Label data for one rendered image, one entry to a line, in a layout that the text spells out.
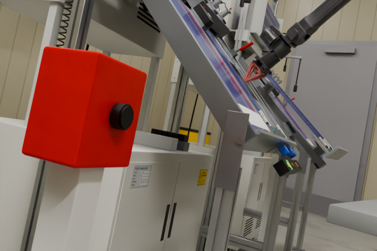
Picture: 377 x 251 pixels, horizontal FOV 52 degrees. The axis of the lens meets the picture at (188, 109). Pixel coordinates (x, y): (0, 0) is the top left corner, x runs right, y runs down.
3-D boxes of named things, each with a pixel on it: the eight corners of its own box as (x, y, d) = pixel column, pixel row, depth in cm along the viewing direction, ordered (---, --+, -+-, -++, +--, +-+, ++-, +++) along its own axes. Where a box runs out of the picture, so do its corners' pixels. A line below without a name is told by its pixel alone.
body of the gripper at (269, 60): (252, 57, 146) (268, 44, 145) (258, 64, 156) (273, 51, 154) (263, 70, 144) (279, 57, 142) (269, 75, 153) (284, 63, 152)
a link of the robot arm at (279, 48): (292, 46, 143) (294, 51, 148) (280, 34, 146) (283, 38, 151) (277, 59, 145) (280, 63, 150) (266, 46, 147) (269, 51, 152)
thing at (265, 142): (281, 154, 151) (297, 144, 149) (235, 149, 90) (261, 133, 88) (279, 152, 151) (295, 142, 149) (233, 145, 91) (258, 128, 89)
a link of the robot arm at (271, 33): (299, 32, 140) (306, 38, 147) (279, 12, 144) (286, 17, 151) (274, 56, 144) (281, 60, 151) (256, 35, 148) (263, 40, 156)
